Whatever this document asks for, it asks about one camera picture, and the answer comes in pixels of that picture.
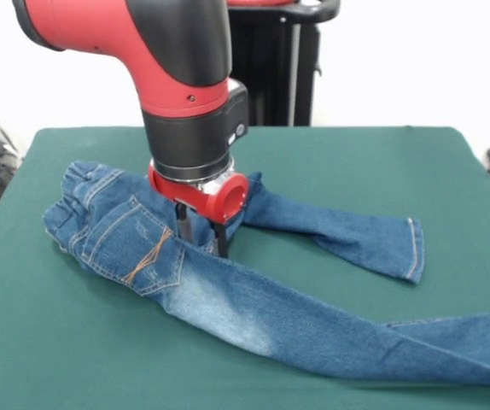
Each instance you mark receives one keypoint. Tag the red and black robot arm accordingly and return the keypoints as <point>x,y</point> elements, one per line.
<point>176,85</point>

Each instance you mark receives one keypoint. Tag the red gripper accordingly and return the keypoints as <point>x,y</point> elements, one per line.
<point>211,203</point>

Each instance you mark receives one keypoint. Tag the blue denim jeans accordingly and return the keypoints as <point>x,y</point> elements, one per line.
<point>236,307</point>

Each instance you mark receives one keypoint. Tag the dark green table cloth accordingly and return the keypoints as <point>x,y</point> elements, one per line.
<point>100,363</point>

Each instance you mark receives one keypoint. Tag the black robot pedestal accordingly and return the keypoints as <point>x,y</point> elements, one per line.
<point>279,64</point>

